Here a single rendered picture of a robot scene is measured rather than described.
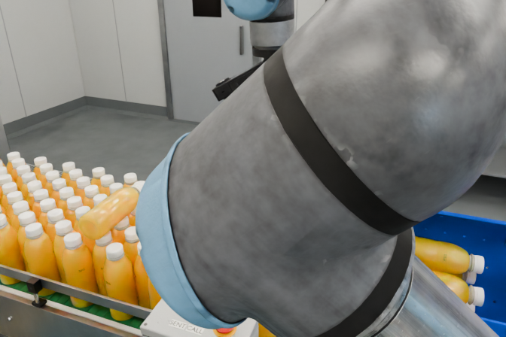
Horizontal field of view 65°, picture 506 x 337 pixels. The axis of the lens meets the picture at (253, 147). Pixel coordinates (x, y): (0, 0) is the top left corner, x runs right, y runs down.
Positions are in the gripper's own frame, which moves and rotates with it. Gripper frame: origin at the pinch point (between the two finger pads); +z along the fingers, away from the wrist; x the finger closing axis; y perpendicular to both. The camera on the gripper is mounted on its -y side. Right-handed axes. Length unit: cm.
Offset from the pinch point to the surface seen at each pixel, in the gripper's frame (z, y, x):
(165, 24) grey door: 25, -251, 334
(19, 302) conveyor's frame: 45, -66, -18
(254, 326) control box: 28.1, 2.7, -17.1
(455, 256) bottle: 27.7, 37.4, 14.2
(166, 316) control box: 26.9, -13.5, -21.5
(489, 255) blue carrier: 34, 46, 25
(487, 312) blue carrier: 44, 47, 17
